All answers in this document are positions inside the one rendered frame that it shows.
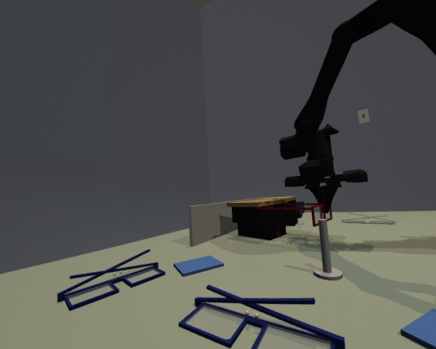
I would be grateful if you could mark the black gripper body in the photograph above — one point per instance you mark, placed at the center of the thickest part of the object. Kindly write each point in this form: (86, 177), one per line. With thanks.
(354, 176)

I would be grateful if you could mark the red glasses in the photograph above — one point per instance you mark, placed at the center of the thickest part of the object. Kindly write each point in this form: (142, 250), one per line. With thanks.
(316, 211)

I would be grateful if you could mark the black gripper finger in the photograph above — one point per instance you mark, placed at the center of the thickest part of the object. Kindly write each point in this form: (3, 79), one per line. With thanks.
(330, 191)
(318, 193)

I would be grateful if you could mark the dark grey flat panel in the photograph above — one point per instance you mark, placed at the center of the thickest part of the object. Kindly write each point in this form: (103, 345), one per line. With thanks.
(210, 221)

